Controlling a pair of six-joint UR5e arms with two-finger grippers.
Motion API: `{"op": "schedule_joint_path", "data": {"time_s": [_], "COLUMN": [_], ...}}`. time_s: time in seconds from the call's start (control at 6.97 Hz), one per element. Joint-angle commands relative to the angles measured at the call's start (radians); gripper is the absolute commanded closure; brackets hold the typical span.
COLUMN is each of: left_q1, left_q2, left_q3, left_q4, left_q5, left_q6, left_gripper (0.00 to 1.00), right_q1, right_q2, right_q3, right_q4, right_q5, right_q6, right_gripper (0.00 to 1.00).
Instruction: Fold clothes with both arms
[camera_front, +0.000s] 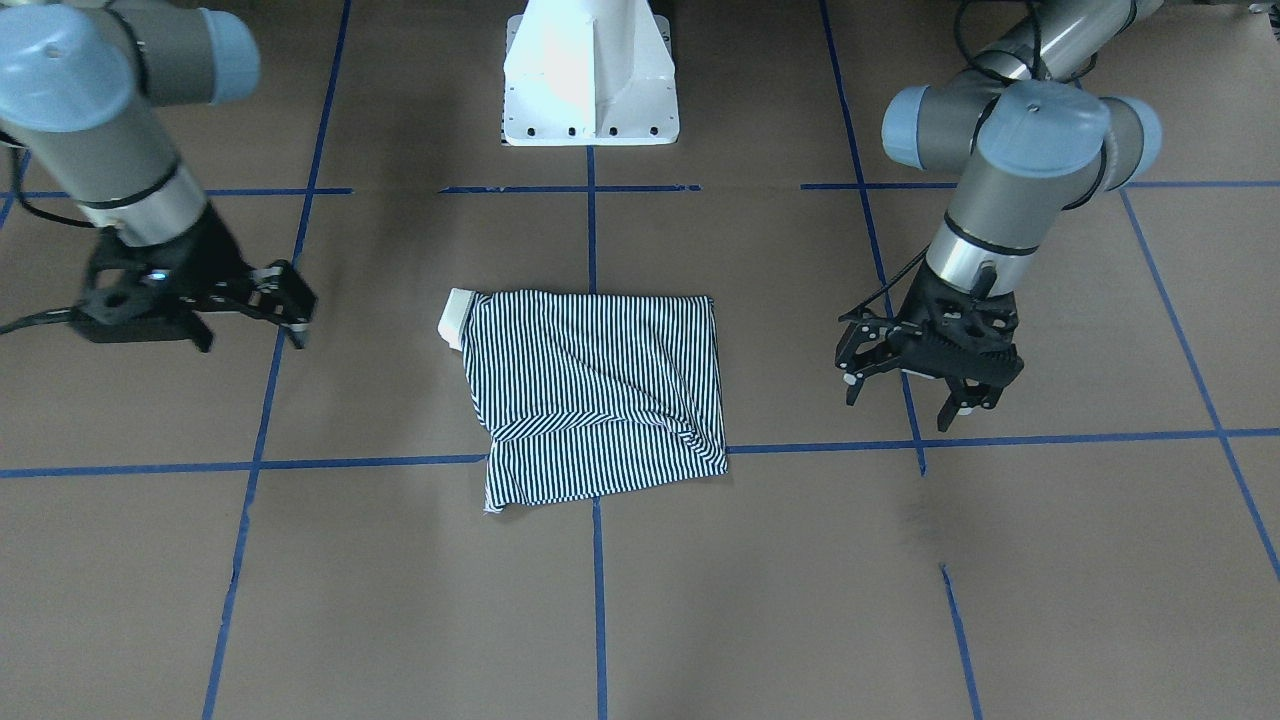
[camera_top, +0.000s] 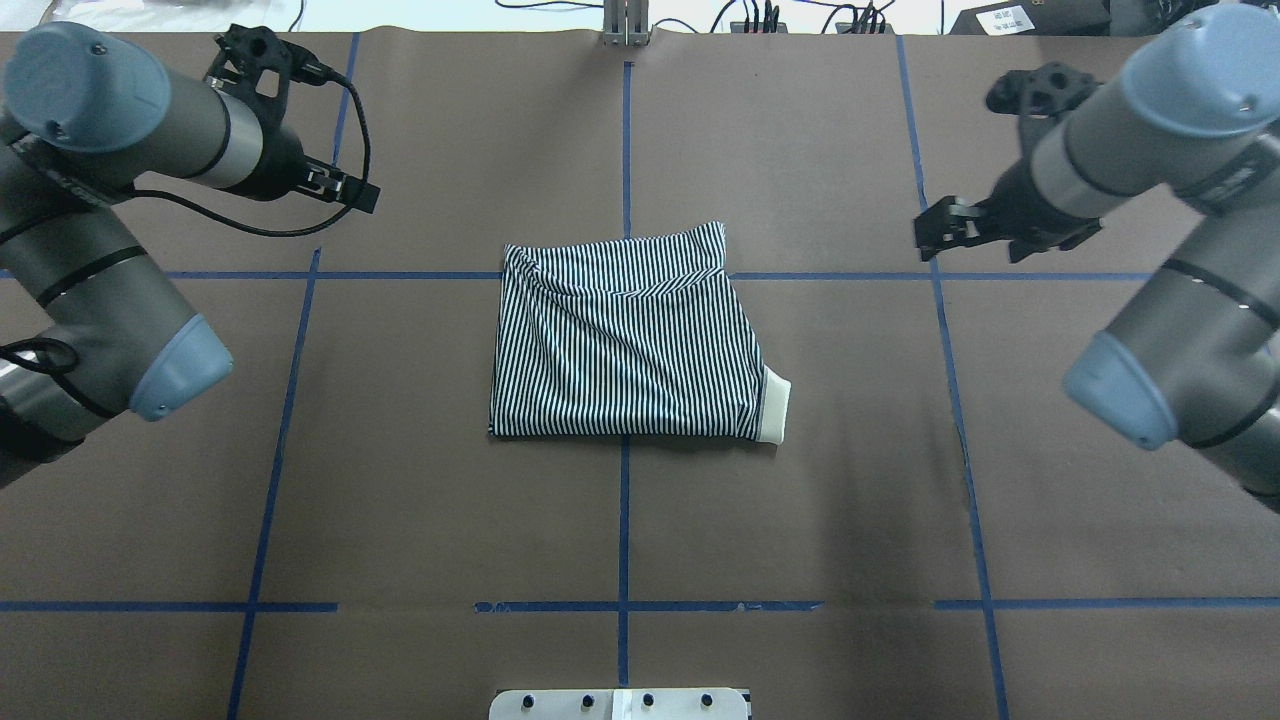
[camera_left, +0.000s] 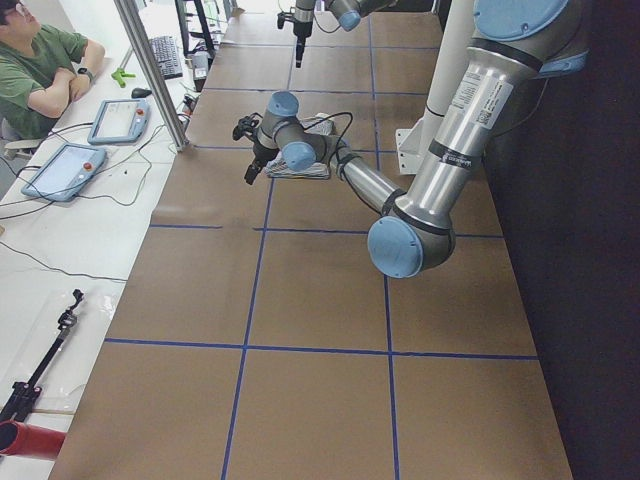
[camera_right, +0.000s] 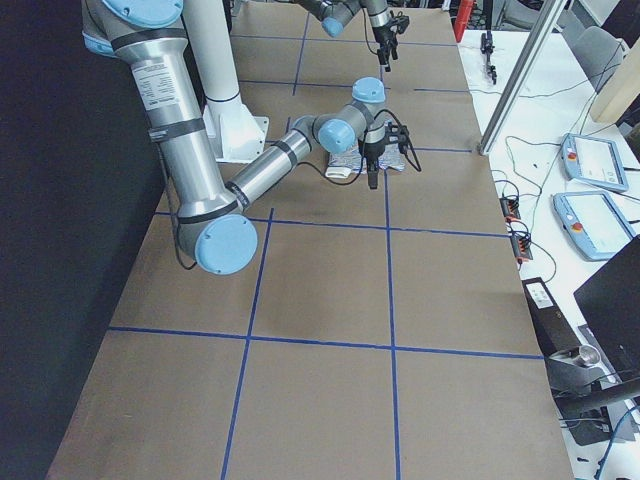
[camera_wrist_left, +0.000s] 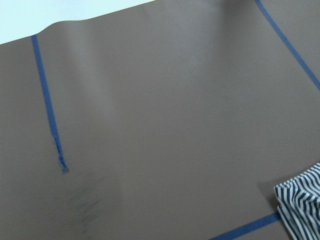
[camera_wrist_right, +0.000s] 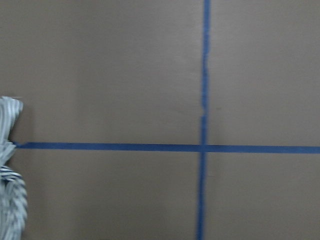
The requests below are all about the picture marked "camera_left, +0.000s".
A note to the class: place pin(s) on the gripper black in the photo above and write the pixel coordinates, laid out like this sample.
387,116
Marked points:
259,154
301,26

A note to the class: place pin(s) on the striped polo shirt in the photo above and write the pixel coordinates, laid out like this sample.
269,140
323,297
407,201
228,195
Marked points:
318,124

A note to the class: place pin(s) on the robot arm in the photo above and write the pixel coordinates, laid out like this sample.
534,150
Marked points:
504,44
348,14

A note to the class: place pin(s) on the black keyboard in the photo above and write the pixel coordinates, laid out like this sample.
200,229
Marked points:
167,57

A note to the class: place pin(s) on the black computer mouse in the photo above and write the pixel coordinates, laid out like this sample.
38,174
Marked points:
140,93

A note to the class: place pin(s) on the far teach pendant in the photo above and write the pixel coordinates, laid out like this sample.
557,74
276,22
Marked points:
119,122

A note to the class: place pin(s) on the teach pendant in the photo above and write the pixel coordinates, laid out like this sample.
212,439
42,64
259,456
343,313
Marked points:
119,122
69,169

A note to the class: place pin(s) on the white mounting column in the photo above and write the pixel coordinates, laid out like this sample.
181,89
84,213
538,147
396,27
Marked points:
452,61

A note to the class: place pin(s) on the green plastic clamp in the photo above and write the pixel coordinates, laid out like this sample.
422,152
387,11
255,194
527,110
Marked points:
120,76

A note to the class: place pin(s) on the near teach pendant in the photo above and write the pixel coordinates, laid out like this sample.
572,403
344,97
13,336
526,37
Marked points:
69,169

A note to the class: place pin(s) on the seated person green shirt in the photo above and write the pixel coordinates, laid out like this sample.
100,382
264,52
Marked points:
43,70

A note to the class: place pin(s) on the red cylinder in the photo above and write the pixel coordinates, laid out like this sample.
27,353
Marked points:
31,441

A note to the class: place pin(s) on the aluminium frame post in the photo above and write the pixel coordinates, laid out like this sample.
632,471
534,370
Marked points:
135,30

